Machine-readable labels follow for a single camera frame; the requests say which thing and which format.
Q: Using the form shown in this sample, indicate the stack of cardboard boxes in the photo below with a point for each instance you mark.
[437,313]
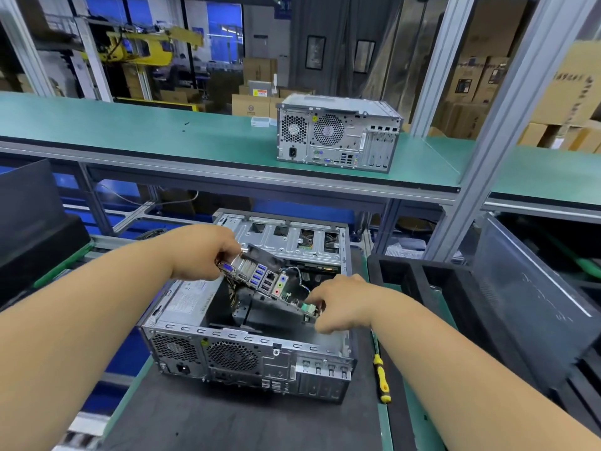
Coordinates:
[545,89]

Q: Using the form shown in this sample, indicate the person's right hand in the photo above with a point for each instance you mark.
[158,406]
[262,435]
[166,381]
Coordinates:
[346,303]

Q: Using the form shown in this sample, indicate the dark metal frame leg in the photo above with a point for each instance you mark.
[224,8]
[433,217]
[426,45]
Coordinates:
[94,192]

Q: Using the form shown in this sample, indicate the white plastic bags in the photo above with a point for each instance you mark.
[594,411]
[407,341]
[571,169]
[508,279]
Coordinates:
[408,247]

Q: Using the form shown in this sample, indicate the yellow machine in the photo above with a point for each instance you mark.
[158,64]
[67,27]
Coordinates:
[141,47]

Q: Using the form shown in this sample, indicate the person's left forearm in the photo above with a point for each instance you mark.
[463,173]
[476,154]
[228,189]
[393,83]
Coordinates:
[66,352]

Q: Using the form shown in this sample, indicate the green upper shelf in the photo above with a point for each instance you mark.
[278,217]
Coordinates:
[113,122]

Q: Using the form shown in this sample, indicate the brown cardboard box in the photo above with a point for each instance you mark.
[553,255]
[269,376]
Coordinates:
[258,98]

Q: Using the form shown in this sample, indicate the silver power supply unit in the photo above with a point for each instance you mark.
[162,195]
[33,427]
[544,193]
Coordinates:
[193,300]

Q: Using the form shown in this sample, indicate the small clear plastic box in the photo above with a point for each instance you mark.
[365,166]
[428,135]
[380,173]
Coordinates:
[261,121]

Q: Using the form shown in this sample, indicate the grey side panel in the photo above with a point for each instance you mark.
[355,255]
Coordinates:
[535,296]

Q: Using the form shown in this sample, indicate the green motherboard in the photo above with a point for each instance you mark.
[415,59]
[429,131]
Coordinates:
[268,277]

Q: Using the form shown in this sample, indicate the silver backed desktop computer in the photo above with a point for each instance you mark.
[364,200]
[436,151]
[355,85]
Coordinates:
[338,131]

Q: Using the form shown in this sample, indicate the grey computer case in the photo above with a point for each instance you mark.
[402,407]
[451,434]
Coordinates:
[310,239]

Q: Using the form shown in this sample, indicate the grey roller conveyor rail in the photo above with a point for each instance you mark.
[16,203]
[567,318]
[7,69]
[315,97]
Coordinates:
[117,244]

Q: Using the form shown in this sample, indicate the person's left hand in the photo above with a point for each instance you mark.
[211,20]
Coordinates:
[199,250]

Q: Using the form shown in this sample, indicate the person's right forearm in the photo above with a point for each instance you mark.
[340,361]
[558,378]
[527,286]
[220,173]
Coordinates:
[488,380]

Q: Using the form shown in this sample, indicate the aluminium frame post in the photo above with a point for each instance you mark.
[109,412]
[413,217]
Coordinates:
[498,136]
[441,61]

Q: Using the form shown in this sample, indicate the empty black foam tray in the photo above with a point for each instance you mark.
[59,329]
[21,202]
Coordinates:
[423,286]

